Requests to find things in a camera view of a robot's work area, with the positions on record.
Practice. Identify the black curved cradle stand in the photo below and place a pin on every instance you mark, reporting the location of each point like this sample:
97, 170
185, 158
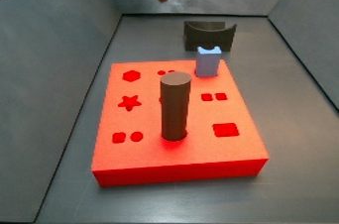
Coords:
207, 35

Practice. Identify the light blue notched peg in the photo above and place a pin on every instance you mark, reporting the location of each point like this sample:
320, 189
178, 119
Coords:
207, 61

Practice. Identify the dark brown cylinder peg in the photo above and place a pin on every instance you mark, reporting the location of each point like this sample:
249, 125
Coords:
174, 89

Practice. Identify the red shape sorting block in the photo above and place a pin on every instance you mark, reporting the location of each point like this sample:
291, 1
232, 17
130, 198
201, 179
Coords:
223, 146

